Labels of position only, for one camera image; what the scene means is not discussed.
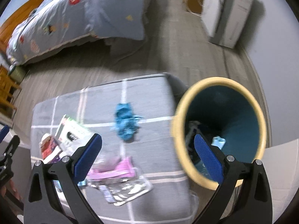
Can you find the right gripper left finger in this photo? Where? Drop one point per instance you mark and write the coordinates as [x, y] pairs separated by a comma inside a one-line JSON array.
[[41, 203]]

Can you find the white air purifier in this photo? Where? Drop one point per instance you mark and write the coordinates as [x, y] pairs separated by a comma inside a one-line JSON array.
[[224, 20]]

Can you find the grey plaid blanket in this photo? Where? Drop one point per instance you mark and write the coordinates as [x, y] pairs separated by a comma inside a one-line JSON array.
[[152, 149]]

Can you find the teal blue glove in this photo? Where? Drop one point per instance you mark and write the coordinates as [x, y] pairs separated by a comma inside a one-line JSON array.
[[126, 122]]

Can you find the person's left hand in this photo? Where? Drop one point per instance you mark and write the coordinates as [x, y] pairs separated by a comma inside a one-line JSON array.
[[9, 187]]

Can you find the red white snack wrapper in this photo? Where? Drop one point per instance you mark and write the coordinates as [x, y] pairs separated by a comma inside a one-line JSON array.
[[49, 147]]

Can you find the blue face mask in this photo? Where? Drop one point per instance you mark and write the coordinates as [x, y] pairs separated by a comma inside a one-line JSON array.
[[82, 184]]

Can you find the green white medicine box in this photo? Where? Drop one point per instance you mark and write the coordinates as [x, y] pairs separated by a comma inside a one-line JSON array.
[[71, 135]]

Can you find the clear plastic bag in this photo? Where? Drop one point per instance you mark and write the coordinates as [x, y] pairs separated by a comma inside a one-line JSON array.
[[107, 159]]

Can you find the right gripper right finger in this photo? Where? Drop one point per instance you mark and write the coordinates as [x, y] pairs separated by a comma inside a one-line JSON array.
[[254, 203]]

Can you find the green storage box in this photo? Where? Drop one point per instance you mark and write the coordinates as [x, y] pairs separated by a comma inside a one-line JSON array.
[[17, 73]]

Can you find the yellow rimmed teal trash bin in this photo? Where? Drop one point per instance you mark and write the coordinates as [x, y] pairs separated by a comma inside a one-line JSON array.
[[224, 108]]

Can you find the pink mask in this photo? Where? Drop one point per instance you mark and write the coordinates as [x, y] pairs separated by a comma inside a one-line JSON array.
[[122, 184]]

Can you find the wooden bed frame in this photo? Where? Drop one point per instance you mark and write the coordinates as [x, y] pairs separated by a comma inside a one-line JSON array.
[[15, 19]]

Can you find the wooden chair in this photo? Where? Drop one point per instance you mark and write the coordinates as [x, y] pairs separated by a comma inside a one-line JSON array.
[[8, 88]]

